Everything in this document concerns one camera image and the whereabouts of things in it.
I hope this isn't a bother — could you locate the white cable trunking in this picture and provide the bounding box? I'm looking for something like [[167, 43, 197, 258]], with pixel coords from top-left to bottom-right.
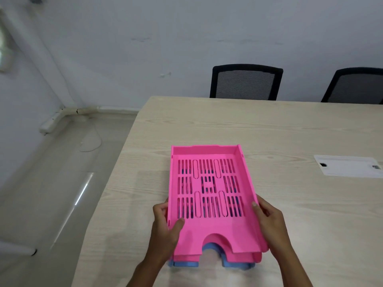
[[39, 106, 140, 135]]

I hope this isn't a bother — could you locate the white table cable cover plate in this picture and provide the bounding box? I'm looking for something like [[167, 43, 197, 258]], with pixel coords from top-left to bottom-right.
[[314, 154, 383, 179]]

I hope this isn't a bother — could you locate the person's right hand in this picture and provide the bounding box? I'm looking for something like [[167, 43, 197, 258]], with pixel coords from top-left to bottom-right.
[[252, 194, 293, 261]]

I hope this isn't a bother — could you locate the person's left hand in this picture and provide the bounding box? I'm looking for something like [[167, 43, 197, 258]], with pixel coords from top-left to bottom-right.
[[148, 200, 186, 261]]

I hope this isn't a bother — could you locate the black mesh office chair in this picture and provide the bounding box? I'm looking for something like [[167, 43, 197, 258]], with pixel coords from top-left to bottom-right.
[[209, 64, 284, 101], [321, 67, 383, 105]]

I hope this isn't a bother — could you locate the thin white cable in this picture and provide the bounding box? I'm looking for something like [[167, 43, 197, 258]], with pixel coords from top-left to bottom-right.
[[79, 119, 102, 153]]

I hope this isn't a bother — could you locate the blue plastic paper tray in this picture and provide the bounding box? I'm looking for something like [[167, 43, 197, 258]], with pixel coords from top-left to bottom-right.
[[168, 242, 257, 270]]

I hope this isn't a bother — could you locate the person's right forearm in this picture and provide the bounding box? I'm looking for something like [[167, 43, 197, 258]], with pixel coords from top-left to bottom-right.
[[271, 253, 313, 287]]

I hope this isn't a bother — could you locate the white pipe with black tip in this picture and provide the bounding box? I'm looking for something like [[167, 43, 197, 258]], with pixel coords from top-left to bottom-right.
[[0, 240, 38, 256]]

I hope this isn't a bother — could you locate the pink slotted plastic paper tray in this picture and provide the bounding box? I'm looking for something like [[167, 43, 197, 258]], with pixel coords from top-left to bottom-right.
[[167, 143, 269, 256]]

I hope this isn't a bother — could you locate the person's left forearm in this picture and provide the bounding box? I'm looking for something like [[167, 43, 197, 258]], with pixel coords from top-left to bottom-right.
[[126, 255, 174, 287]]

